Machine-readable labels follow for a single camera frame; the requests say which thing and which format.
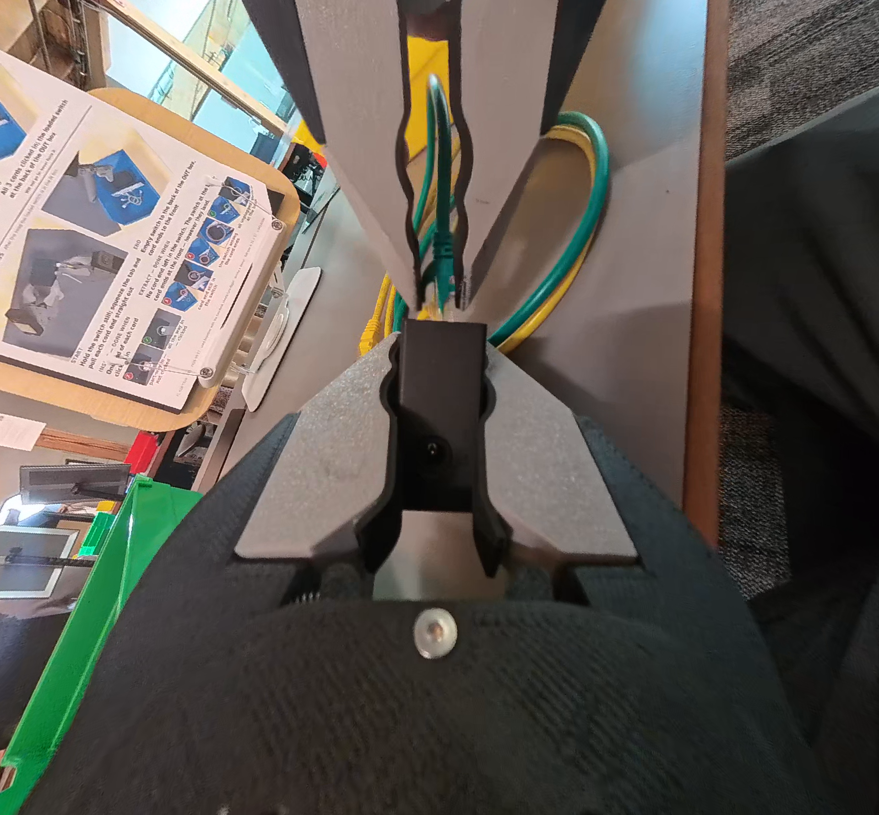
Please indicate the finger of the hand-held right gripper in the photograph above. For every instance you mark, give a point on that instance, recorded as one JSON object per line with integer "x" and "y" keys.
{"x": 357, "y": 73}
{"x": 508, "y": 73}

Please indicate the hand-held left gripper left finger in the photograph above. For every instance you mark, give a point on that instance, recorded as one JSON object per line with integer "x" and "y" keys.
{"x": 316, "y": 478}

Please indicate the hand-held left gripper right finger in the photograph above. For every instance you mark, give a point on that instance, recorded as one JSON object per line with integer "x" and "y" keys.
{"x": 556, "y": 478}

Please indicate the yellow plastic bin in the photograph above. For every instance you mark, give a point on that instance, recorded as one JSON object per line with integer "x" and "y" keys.
{"x": 422, "y": 87}

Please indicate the black network switch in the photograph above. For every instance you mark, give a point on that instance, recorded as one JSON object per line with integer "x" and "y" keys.
{"x": 439, "y": 376}

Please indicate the green plastic bin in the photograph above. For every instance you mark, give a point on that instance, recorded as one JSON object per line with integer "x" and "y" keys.
{"x": 68, "y": 657}

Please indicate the small red plastic bin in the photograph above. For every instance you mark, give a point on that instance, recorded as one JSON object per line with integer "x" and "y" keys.
{"x": 143, "y": 450}

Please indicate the white stand base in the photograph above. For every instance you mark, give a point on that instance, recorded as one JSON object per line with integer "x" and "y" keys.
{"x": 295, "y": 293}

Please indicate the black light panel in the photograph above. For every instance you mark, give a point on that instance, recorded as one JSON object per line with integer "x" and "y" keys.
{"x": 68, "y": 482}

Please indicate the grey light panel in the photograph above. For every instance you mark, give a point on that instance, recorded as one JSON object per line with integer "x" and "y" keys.
{"x": 34, "y": 561}

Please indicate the printed instruction sheet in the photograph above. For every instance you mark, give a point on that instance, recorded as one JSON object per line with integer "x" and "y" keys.
{"x": 103, "y": 245}

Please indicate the white paper wall notice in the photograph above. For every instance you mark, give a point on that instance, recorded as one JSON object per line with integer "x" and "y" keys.
{"x": 20, "y": 430}

